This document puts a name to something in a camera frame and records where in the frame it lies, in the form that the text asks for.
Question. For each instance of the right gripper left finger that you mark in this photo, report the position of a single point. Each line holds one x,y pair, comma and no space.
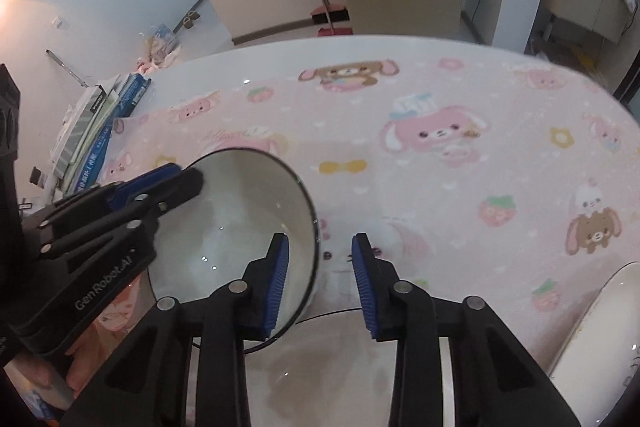
145,380

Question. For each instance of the pink strawberry bowl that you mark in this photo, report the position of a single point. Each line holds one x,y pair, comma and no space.
128,308

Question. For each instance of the pink cartoon tablecloth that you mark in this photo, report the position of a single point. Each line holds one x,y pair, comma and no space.
510,178

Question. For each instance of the white plate with life text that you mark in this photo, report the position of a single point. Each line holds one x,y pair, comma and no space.
325,371

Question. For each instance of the white plate with cartoon animals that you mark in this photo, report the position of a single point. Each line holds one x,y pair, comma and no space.
599,360

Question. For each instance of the stack of books and boxes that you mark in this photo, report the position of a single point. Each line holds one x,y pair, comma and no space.
86,129

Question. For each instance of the white mop handle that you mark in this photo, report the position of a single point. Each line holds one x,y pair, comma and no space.
82,82

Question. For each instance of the person's left hand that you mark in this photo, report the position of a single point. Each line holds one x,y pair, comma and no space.
88,353

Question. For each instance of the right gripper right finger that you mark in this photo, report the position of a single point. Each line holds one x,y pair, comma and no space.
457,364

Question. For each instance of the white bowl with dark rim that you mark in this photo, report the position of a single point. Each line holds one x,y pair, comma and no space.
247,197

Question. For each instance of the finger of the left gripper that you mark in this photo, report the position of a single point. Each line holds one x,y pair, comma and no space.
126,191
160,198

